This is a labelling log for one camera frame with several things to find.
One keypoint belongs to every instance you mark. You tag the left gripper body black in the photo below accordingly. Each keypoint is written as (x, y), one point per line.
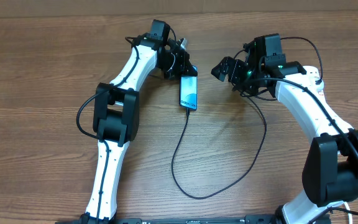
(174, 64)

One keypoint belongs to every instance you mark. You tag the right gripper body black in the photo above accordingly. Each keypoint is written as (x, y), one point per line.
(243, 78)

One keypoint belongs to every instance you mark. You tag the blue smartphone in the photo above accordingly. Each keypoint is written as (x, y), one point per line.
(188, 92)

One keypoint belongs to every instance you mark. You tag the white power strip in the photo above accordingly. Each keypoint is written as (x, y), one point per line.
(313, 74)

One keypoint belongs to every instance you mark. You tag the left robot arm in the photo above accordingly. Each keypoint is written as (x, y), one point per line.
(116, 113)

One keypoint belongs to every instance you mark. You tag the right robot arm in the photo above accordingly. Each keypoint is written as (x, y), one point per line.
(330, 174)

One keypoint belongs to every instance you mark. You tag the white charger adapter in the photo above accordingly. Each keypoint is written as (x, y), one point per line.
(319, 86)

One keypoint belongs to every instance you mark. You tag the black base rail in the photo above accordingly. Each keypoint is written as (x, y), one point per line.
(191, 221)

